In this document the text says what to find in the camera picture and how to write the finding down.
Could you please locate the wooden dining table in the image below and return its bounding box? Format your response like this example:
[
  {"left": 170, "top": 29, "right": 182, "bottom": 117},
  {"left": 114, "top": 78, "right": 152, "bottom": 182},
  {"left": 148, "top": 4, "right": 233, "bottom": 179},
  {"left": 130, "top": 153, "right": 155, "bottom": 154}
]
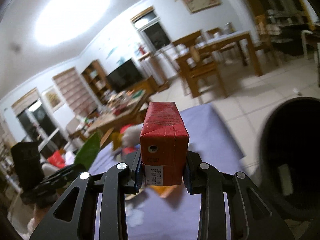
[{"left": 172, "top": 30, "right": 264, "bottom": 78}]

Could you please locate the wooden dining chair front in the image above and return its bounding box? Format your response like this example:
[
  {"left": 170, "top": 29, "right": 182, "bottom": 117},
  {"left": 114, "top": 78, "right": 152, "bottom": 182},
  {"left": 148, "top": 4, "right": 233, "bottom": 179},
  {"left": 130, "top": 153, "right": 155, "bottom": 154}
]
[{"left": 172, "top": 30, "right": 228, "bottom": 98}]

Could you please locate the red drink carton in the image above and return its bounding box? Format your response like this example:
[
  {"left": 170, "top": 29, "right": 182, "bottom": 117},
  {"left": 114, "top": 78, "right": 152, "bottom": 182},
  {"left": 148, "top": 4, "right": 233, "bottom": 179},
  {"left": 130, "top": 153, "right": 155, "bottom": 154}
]
[{"left": 139, "top": 102, "right": 189, "bottom": 186}]

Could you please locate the black trash bin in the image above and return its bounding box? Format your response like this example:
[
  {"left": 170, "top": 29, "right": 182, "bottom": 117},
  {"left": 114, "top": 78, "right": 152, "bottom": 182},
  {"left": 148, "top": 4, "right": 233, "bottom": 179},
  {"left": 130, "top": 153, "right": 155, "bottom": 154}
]
[{"left": 259, "top": 96, "right": 319, "bottom": 221}]

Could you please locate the wooden bookshelf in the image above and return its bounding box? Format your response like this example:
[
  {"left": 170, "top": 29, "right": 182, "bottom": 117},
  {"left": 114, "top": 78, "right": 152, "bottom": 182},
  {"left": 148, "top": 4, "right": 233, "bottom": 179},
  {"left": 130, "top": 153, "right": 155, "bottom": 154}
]
[{"left": 81, "top": 60, "right": 111, "bottom": 104}]

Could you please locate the red gift bag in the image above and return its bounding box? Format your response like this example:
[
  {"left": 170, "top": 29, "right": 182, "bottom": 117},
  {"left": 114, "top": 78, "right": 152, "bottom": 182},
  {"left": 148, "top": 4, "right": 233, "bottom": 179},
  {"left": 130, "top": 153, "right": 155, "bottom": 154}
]
[{"left": 47, "top": 150, "right": 66, "bottom": 168}]

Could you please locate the purple floral tablecloth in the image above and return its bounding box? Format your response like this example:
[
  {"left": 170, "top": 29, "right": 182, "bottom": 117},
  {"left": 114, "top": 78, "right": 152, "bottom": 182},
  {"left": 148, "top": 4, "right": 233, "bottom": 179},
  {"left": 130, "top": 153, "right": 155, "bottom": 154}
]
[{"left": 87, "top": 103, "right": 247, "bottom": 240}]

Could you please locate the wooden coffee table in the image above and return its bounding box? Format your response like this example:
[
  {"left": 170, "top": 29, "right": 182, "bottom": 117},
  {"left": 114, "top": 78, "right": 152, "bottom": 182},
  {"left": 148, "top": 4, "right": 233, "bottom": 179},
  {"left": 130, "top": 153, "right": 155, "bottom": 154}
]
[{"left": 86, "top": 90, "right": 151, "bottom": 134}]

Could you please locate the black television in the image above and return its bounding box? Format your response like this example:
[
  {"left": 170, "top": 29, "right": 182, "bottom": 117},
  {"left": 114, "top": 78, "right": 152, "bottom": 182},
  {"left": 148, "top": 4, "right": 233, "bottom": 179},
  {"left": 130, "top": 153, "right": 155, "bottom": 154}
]
[{"left": 106, "top": 59, "right": 144, "bottom": 93}]

